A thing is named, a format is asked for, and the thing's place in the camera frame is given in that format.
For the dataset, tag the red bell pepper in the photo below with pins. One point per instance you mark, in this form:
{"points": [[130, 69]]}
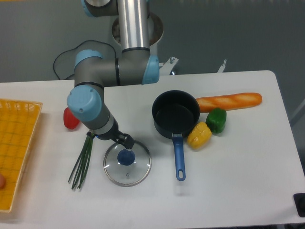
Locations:
{"points": [[69, 120]]}

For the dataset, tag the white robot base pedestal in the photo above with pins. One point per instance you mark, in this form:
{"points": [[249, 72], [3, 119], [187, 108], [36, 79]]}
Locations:
{"points": [[155, 29]]}

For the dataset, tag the white metal bracket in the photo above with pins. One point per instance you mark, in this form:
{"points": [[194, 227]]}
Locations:
{"points": [[222, 67]]}

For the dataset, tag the yellow bell pepper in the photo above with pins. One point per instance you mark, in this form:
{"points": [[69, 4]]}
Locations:
{"points": [[199, 136]]}

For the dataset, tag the orange baguette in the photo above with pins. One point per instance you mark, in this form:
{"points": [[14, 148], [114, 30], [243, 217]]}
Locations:
{"points": [[229, 102]]}

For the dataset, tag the orange object in basket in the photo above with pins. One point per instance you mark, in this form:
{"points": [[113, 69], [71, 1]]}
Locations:
{"points": [[2, 181]]}

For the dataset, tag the green onion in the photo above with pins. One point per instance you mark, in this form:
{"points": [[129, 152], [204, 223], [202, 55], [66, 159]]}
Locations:
{"points": [[80, 169]]}

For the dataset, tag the green bell pepper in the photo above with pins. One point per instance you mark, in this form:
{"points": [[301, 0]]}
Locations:
{"points": [[216, 120]]}

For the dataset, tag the black saucepan blue handle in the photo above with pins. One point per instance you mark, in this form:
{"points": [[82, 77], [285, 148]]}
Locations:
{"points": [[175, 114]]}

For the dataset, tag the glass pot lid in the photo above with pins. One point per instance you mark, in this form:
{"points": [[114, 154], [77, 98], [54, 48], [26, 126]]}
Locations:
{"points": [[127, 167]]}

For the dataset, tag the black corner device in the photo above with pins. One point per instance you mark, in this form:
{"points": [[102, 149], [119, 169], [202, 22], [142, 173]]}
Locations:
{"points": [[299, 199]]}

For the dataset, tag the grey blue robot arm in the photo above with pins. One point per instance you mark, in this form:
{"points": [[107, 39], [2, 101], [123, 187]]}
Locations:
{"points": [[93, 73]]}

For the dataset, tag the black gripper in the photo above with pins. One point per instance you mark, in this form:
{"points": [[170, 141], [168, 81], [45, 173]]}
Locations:
{"points": [[112, 133]]}

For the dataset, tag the yellow woven basket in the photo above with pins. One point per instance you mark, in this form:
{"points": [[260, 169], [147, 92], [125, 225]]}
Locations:
{"points": [[18, 120]]}

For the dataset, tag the white base foot bracket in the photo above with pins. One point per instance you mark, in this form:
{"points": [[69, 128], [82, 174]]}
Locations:
{"points": [[168, 68]]}

